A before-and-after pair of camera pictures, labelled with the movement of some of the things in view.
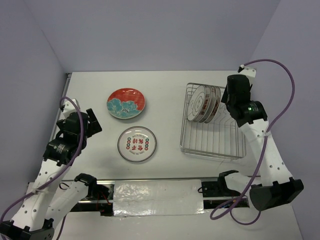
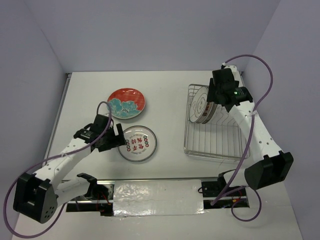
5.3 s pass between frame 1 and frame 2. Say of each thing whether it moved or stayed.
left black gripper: moved
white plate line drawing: stayed
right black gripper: moved
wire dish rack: stayed
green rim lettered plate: stayed
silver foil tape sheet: stayed
